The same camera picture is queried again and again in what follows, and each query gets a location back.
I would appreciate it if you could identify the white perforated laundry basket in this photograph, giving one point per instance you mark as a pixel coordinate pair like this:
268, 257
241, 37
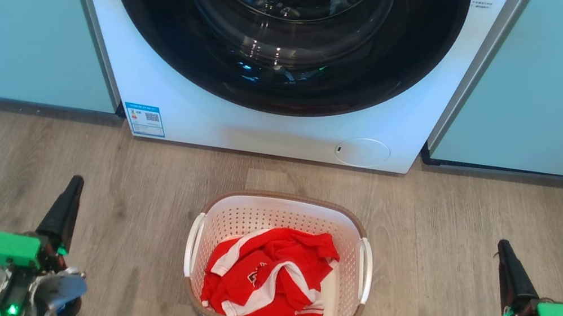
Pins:
248, 218

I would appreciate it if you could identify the blue energy label sticker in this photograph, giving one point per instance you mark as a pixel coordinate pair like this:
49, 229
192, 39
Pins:
145, 120

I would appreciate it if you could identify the round white filter cover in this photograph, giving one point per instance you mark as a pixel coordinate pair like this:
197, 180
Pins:
362, 152

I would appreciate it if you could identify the red and white garment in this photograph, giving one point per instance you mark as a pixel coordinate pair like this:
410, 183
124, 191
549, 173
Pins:
272, 282

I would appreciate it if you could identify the white front-load washing machine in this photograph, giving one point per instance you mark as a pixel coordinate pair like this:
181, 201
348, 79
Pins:
274, 131

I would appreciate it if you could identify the round dark glass washer door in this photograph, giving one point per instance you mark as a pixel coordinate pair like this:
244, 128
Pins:
136, 2

